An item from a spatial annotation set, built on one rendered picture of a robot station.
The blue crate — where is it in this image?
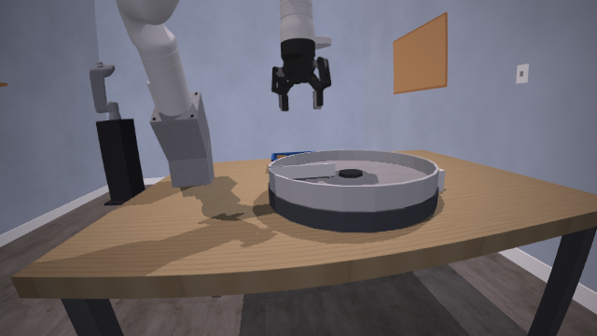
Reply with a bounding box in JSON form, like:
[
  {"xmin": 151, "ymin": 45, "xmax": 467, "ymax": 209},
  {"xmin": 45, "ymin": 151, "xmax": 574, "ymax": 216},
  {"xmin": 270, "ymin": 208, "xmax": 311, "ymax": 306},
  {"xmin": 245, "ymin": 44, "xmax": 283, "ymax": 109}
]
[{"xmin": 271, "ymin": 151, "xmax": 313, "ymax": 161}]

